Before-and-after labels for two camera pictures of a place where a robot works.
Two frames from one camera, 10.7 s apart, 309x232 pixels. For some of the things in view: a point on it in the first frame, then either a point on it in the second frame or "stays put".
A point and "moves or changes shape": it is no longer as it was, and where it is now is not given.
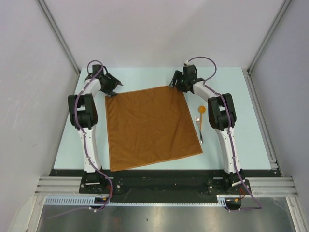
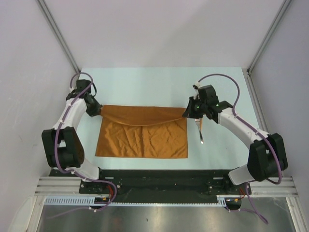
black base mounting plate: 163,185 stays put
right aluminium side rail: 261,121 stays put
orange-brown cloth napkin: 149,126 moves or changes shape
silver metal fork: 197,120 stays put
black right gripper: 176,77 -> 189,112
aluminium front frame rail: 47,186 stays put
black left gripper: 113,83 -> 96,110
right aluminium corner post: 279,16 stays put
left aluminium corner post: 43,5 stays put
